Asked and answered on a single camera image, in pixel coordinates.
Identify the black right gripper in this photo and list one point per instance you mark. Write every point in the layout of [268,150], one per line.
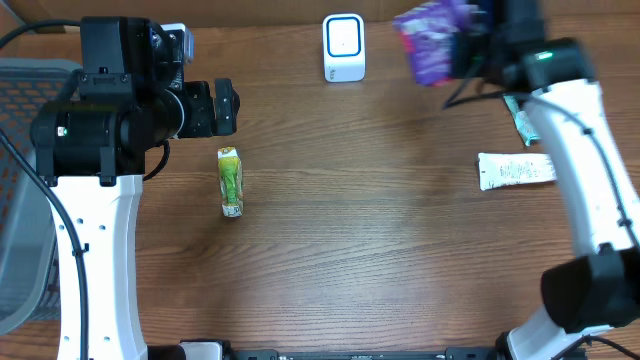
[472,46]

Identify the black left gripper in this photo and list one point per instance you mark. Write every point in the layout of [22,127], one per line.
[225,105]

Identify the green yellow snack packet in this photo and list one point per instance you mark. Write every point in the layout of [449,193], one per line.
[231,182]

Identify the purple pad package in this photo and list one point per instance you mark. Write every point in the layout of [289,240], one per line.
[427,32]

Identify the teal wipes packet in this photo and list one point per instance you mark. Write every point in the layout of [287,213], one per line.
[522,124]

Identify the white tube gold cap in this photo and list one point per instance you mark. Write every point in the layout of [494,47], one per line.
[500,170]

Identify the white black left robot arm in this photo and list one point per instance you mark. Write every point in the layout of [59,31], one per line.
[90,142]

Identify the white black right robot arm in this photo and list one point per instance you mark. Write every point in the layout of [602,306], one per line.
[506,44]

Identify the white barcode scanner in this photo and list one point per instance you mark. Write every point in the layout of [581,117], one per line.
[344,51]

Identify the grey plastic basket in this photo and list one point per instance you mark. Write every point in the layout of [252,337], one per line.
[29,262]

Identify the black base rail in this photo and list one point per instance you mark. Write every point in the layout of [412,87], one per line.
[400,352]

